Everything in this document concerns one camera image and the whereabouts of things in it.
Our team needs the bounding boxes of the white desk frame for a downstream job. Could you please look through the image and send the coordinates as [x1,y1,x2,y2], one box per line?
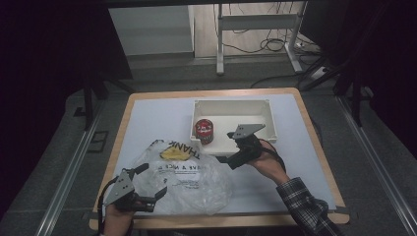
[214,2,308,77]

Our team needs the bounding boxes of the red can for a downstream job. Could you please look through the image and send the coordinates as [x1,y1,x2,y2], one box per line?
[194,118,215,146]

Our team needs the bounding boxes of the white plastic bin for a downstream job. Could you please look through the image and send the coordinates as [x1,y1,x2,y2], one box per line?
[190,98,279,158]

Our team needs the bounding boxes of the black metal stand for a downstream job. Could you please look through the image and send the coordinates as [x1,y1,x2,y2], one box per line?
[81,73,136,132]
[333,63,376,128]

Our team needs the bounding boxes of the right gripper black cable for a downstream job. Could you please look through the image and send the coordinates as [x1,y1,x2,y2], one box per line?
[260,139,287,174]

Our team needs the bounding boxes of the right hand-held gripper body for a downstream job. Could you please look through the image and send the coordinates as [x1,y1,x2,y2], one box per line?
[227,123,267,171]

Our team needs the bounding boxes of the white power strip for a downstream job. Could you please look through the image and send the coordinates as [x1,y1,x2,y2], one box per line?
[308,66,328,82]

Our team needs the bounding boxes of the black floor socket plate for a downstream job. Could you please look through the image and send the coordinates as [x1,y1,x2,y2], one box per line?
[86,130,110,154]

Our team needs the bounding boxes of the aluminium floor rail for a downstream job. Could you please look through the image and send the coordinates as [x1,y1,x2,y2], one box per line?
[33,106,106,236]
[336,95,417,236]

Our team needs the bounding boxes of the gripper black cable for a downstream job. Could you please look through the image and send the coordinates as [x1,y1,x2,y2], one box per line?
[260,139,287,174]
[96,176,120,236]

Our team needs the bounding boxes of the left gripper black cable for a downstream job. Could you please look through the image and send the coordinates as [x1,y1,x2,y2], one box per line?
[96,176,120,236]

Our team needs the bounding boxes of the wooden table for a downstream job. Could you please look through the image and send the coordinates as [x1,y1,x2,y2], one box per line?
[89,87,350,231]

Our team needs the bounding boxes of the long black floor cable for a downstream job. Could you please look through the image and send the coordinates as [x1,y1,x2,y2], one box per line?
[250,72,308,89]

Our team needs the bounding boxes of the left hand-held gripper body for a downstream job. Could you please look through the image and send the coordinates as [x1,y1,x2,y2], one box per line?
[103,168,157,213]

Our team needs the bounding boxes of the white table mat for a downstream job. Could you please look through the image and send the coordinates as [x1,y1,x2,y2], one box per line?
[102,93,338,217]

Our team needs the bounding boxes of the tangled black floor cables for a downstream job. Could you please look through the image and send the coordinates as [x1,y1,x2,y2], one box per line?
[225,28,298,55]

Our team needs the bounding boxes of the white panel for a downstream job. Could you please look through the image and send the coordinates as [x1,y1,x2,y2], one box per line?
[107,4,195,57]

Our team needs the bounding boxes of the person's right hand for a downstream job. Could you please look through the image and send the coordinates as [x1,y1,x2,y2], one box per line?
[248,140,291,187]

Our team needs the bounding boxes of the clear plastic bag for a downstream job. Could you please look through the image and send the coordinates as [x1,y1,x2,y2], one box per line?
[129,139,234,216]

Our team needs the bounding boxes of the person's left hand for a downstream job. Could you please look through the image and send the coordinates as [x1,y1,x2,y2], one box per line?
[103,204,138,236]

